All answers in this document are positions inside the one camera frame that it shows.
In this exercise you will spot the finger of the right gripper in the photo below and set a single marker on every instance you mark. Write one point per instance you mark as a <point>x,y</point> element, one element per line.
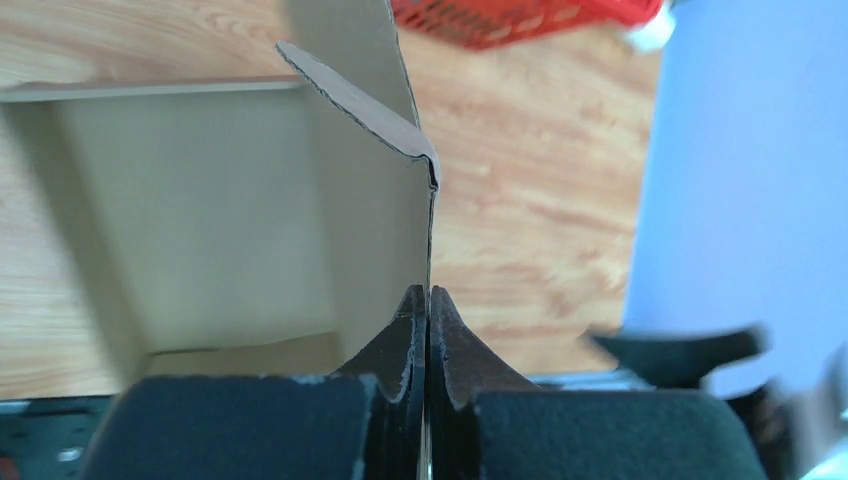
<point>679,362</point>

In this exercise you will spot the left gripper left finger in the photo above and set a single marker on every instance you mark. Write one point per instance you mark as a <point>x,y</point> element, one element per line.
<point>362,421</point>

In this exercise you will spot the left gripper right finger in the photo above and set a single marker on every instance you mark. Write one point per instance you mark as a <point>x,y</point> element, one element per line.
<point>487,421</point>

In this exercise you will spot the large cardboard sheet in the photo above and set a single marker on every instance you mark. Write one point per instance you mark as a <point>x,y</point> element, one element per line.
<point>256,226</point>

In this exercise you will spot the red plastic shopping basket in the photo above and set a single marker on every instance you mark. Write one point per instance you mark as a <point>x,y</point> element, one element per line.
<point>481,25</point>

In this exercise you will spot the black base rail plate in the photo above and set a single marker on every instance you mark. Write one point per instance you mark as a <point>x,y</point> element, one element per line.
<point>46,438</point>

